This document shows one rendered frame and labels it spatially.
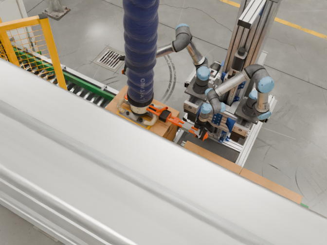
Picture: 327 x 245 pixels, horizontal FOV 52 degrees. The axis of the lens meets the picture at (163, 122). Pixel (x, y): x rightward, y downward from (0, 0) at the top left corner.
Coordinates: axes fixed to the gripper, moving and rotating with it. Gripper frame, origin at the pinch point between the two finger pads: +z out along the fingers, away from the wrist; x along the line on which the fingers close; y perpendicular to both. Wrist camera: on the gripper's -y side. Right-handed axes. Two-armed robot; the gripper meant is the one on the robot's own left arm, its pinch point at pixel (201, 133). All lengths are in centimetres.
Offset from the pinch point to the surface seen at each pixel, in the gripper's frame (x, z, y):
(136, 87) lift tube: 10, -31, 58
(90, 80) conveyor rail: -30, 49, 144
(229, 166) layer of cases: -17, 54, -31
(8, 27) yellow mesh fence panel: 62, -99, 113
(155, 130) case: 9.5, 13.6, 38.1
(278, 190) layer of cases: -18, 54, -80
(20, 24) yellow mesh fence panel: 56, -99, 108
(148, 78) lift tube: 4, -40, 51
